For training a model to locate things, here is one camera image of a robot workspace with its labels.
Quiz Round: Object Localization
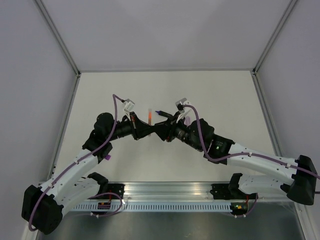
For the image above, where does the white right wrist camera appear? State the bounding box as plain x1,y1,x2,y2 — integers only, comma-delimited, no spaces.
175,97,191,123

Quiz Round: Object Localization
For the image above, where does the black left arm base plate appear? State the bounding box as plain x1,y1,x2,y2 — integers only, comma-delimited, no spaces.
98,183,125,201

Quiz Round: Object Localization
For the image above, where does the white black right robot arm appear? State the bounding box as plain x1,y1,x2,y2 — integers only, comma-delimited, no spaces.
155,110,320,206

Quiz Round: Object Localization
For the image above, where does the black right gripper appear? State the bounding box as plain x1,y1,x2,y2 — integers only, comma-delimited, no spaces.
150,111,203,152

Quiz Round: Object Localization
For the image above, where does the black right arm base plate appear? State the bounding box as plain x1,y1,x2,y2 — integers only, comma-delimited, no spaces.
210,183,235,200

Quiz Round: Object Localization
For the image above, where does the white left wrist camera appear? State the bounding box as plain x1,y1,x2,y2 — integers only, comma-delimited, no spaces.
123,98,135,118

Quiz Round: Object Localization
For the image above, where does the aluminium frame post left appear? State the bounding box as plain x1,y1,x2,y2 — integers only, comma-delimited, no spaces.
33,0,81,77

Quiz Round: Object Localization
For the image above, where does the aluminium frame post right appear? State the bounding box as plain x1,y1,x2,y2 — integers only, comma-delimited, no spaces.
251,0,301,76

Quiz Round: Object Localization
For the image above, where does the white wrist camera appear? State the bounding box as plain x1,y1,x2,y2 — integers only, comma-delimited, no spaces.
175,97,191,123
123,98,135,118

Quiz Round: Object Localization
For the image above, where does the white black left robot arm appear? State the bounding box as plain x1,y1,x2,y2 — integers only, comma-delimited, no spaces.
21,111,160,235

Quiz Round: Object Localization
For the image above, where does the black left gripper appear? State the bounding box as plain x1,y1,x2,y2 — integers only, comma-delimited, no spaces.
107,112,155,142

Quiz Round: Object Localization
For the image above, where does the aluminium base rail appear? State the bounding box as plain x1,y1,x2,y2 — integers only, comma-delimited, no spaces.
74,181,298,201

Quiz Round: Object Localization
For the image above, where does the white slotted cable duct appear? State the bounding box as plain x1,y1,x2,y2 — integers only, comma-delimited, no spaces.
72,201,232,213

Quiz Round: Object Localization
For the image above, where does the orange transparent pen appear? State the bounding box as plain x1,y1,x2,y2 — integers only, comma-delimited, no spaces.
148,108,153,127

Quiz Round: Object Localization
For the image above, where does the black purple highlighter pen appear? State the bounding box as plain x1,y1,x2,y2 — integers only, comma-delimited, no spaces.
155,110,173,119

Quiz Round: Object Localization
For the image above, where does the aluminium frame post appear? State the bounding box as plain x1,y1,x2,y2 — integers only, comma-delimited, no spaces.
251,0,301,76
33,0,81,77

